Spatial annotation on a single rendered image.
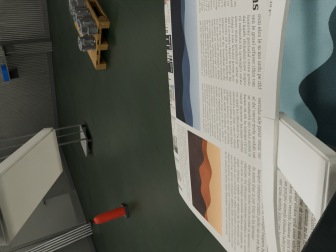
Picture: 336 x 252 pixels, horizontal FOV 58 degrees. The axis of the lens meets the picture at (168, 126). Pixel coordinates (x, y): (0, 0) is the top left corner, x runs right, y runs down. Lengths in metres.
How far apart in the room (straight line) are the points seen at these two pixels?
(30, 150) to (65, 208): 10.27
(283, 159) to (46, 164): 0.13
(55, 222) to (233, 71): 10.09
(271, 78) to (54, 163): 0.13
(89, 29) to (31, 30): 4.99
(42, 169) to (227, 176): 0.16
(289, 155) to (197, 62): 0.15
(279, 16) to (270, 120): 0.05
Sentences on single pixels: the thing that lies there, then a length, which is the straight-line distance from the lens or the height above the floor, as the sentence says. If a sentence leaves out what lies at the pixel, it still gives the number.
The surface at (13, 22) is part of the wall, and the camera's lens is 8.69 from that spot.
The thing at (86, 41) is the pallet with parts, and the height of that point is 0.26.
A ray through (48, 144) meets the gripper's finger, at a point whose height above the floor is 1.21.
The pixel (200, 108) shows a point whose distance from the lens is 0.29.
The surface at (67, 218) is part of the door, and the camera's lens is 10.28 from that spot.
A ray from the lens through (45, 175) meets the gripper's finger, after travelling 0.18.
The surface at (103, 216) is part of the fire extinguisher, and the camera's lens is 4.87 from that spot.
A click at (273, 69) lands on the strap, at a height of 1.09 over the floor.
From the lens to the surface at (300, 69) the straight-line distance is 0.19.
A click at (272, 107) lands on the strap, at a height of 1.09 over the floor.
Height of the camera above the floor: 1.22
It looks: 26 degrees down
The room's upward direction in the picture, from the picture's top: 103 degrees counter-clockwise
